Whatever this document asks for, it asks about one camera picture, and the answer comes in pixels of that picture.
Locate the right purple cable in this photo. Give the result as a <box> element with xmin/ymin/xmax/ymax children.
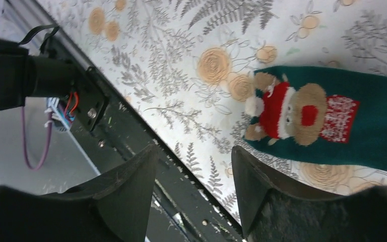
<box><xmin>20</xmin><ymin>106</ymin><xmax>54</xmax><ymax>171</ymax></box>

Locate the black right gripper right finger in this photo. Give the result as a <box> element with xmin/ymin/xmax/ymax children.
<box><xmin>231</xmin><ymin>146</ymin><xmax>387</xmax><ymax>241</ymax></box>

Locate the floral patterned mat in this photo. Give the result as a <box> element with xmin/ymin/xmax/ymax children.
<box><xmin>40</xmin><ymin>1</ymin><xmax>387</xmax><ymax>219</ymax></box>

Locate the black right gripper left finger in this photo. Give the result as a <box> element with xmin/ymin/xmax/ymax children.
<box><xmin>0</xmin><ymin>145</ymin><xmax>159</xmax><ymax>241</ymax></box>

